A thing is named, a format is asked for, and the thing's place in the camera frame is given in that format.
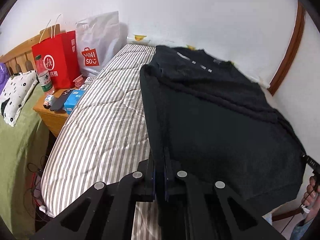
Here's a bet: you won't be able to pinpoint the black sweatshirt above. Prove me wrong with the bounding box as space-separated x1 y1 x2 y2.
139 46 306 215

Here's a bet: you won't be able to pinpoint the person's right hand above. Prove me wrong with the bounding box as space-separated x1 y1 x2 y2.
302 176 319 211

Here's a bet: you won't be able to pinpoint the striped mattress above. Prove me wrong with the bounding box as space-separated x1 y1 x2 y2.
40 42 163 240

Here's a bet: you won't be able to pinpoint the wooden nightstand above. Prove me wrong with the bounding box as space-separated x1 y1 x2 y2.
33 89 68 138

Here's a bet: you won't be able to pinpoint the blue tissue pack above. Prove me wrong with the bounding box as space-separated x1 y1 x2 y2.
64 89 85 115

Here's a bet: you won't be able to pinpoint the white remote control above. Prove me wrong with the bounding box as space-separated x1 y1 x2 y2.
85 76 96 85

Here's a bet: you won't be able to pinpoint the black smartphone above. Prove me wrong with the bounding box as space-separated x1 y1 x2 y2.
50 89 73 112

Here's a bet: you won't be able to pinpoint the small figurine toy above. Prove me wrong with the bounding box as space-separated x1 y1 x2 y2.
43 95 57 109

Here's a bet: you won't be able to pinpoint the green bed sheet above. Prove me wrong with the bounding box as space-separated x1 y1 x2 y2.
1 86 49 239

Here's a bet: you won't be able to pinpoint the rolled white printed mat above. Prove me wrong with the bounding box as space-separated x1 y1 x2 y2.
126 34 196 50

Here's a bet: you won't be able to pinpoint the plastic water bottle green label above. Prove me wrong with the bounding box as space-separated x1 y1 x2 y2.
35 55 54 95

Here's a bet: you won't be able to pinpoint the white Miniso plastic bag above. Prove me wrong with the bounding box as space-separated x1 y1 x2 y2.
75 11 121 77

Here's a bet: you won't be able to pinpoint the red paper bag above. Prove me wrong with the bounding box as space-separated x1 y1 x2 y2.
31 24 80 90

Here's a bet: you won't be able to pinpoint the white black dotted pillow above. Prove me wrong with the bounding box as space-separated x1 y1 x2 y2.
1 70 38 127

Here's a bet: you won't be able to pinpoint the wooden headboard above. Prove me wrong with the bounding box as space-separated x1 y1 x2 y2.
1 24 61 75

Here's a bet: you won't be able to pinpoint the purple cloth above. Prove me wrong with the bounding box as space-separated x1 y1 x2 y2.
0 63 10 93

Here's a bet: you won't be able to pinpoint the black floor cables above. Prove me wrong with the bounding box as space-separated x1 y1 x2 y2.
23 154 49 223

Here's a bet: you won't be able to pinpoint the brown wooden door frame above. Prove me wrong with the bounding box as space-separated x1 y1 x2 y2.
267 2 306 95

